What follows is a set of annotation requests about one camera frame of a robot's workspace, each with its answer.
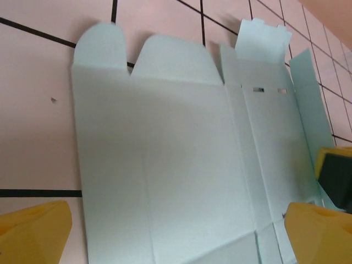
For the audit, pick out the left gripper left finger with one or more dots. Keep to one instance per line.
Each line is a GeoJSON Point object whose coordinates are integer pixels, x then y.
{"type": "Point", "coordinates": [33, 233]}

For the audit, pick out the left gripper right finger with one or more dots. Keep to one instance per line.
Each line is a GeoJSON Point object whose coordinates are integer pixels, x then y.
{"type": "Point", "coordinates": [321, 236]}

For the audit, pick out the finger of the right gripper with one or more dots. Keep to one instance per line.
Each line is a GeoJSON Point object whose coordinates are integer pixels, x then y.
{"type": "Point", "coordinates": [336, 176]}

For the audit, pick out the teal paper box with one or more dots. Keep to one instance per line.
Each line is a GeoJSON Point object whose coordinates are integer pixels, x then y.
{"type": "Point", "coordinates": [165, 137]}

